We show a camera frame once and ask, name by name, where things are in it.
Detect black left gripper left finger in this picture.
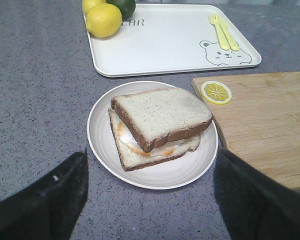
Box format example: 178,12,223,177
0,151,89,240

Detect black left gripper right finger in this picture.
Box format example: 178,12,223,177
213,147,300,240

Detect white round plate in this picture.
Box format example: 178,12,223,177
87,81,219,190

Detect bread slice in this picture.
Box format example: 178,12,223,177
110,87,213,153
108,108,201,172

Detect fried egg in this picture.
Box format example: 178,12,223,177
117,121,184,157

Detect white bear tray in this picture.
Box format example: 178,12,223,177
88,3,262,78

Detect wooden cutting board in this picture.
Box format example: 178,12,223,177
191,71,300,191

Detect lemon slice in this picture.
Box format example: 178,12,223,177
200,80,233,105

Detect yellow plastic knife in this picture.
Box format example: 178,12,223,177
215,13,240,51

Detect yellow plastic fork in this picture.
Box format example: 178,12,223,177
209,13,230,51

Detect yellow lemon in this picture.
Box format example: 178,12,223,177
82,0,107,15
85,3,122,38

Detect green lime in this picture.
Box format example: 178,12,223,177
106,0,136,20

